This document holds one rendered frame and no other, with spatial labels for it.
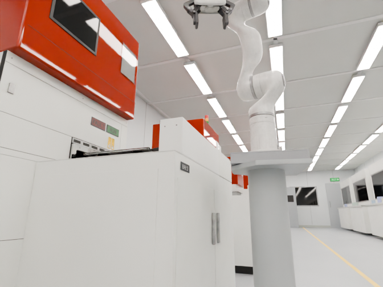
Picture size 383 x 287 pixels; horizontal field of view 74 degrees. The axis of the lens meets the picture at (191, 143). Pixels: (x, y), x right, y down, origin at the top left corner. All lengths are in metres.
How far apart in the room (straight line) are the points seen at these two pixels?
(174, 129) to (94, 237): 0.46
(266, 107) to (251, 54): 0.28
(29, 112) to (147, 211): 0.66
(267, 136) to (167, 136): 0.46
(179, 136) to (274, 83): 0.55
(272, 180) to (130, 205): 0.57
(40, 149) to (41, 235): 0.35
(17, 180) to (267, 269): 1.01
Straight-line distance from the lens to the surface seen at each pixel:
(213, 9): 0.93
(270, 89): 1.24
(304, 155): 1.12
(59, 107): 1.34
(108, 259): 0.94
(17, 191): 1.18
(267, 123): 1.19
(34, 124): 1.24
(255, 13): 1.41
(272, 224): 1.09
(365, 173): 9.54
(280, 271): 1.11
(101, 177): 0.97
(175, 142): 0.92
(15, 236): 1.19
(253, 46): 1.33
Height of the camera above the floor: 0.61
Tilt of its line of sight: 16 degrees up
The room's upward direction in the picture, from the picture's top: straight up
